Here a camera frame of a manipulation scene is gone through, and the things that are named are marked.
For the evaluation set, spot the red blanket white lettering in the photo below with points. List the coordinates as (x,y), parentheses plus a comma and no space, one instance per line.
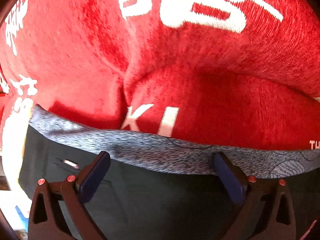
(241,73)

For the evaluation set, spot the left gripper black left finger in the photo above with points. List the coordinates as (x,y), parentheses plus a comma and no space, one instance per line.
(46,220)

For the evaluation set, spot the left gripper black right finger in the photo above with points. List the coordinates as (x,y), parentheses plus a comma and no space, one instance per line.
(264,207)

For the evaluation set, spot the black pants grey waistband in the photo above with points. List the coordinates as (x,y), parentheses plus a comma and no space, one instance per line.
(158,187)

